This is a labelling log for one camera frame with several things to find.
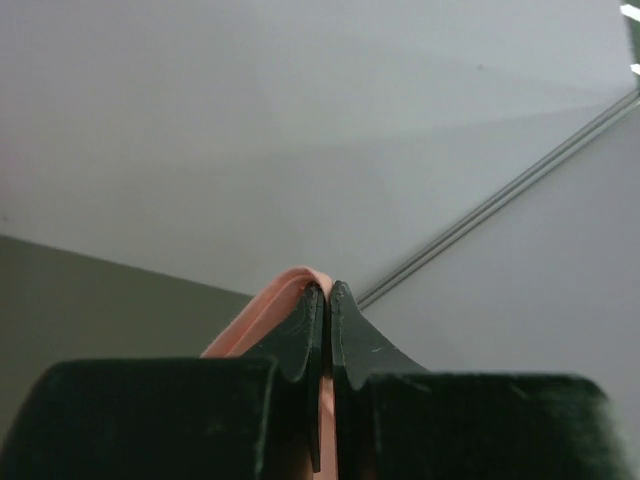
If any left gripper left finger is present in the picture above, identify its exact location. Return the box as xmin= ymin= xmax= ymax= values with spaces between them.
xmin=1 ymin=285 xmax=325 ymax=479

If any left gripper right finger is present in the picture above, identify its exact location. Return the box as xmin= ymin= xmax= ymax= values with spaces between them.
xmin=329 ymin=281 xmax=639 ymax=479

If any salmon pink t shirt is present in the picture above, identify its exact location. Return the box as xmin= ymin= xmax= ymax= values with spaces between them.
xmin=201 ymin=266 xmax=338 ymax=480

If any right aluminium frame post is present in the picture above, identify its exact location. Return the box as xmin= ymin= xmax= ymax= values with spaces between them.
xmin=357 ymin=90 xmax=639 ymax=309

